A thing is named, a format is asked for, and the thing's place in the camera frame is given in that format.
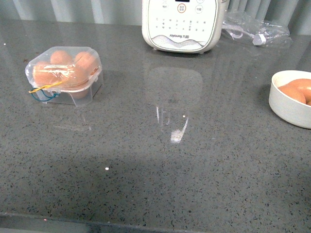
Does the brown egg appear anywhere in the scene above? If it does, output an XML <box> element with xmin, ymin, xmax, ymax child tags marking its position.
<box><xmin>33</xmin><ymin>64</ymin><xmax>61</xmax><ymax>85</ymax></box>
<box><xmin>278</xmin><ymin>85</ymin><xmax>306</xmax><ymax>104</ymax></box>
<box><xmin>50</xmin><ymin>50</ymin><xmax>73</xmax><ymax>65</ymax></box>
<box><xmin>74</xmin><ymin>51</ymin><xmax>98</xmax><ymax>74</ymax></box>
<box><xmin>61</xmin><ymin>66</ymin><xmax>88</xmax><ymax>99</ymax></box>
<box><xmin>287</xmin><ymin>79</ymin><xmax>311</xmax><ymax>103</ymax></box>

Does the white power cord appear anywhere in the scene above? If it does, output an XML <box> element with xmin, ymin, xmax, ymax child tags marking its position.
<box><xmin>222</xmin><ymin>20</ymin><xmax>265</xmax><ymax>46</ymax></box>

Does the blue rubber band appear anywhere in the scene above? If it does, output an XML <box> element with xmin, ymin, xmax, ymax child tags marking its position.
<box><xmin>31</xmin><ymin>90</ymin><xmax>60</xmax><ymax>102</ymax></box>

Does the clear plastic bag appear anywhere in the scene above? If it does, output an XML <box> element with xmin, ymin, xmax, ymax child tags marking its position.
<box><xmin>222</xmin><ymin>11</ymin><xmax>292</xmax><ymax>48</ymax></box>

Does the white round bowl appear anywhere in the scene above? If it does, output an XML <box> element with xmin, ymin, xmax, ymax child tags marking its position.
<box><xmin>269</xmin><ymin>70</ymin><xmax>311</xmax><ymax>129</ymax></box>

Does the clear plastic egg box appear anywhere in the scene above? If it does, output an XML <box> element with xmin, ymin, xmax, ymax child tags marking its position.
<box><xmin>25</xmin><ymin>46</ymin><xmax>103</xmax><ymax>107</ymax></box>

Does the white Joyoung blender appliance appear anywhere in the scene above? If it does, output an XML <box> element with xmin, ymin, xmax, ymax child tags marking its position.
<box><xmin>142</xmin><ymin>0</ymin><xmax>229</xmax><ymax>53</ymax></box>

